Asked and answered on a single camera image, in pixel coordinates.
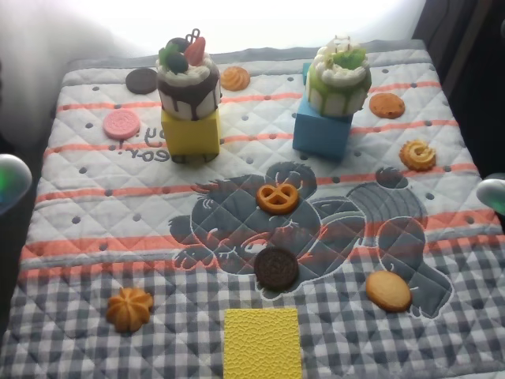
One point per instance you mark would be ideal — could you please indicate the orange pretzel cookie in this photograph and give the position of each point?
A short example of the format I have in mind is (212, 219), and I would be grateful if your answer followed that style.
(263, 201)

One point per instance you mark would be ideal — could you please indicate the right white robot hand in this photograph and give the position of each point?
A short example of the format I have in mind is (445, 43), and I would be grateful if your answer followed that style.
(493, 191)

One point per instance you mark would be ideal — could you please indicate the orange flower-shaped cookie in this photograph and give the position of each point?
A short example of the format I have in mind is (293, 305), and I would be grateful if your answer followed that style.
(129, 310)

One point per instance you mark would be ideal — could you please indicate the green toy cake with kiwi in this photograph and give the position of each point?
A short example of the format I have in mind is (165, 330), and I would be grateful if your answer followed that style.
(339, 91)

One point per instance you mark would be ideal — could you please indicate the pink sandwich cookie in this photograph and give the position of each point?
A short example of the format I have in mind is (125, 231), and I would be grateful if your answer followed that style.
(120, 123)

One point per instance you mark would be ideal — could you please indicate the chocolate chip cookie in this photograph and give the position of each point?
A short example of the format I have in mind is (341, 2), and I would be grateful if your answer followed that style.
(386, 106)

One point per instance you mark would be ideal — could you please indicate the golden swirl cookie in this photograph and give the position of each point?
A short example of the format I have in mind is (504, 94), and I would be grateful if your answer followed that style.
(417, 156)
(235, 78)

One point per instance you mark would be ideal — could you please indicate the teal foam block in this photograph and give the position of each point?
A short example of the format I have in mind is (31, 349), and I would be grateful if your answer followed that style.
(306, 73)

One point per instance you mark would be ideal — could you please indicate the yellow foam cube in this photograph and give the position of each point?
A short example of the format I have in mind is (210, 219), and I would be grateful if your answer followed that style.
(262, 343)
(191, 138)

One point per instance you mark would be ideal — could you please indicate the plain golden round cookie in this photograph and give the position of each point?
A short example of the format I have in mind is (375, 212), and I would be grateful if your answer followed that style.
(388, 291)

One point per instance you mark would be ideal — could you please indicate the chocolate toy cake with strawberry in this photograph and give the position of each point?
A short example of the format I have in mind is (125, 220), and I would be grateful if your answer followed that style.
(189, 98)

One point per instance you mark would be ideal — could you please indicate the grey quilt with bear print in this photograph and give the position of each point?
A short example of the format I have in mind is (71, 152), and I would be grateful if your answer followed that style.
(138, 177)

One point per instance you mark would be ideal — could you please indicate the blue foam cube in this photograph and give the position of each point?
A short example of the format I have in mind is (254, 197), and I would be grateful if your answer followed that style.
(321, 132)

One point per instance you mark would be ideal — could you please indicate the chocolate sandwich cookie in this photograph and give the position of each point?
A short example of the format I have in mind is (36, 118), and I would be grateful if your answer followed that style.
(275, 269)

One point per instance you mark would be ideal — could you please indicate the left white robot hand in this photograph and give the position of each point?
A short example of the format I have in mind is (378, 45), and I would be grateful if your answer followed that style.
(13, 181)

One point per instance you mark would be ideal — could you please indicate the plain dark brown round cookie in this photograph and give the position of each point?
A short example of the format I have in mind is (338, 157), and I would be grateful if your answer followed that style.
(141, 80)

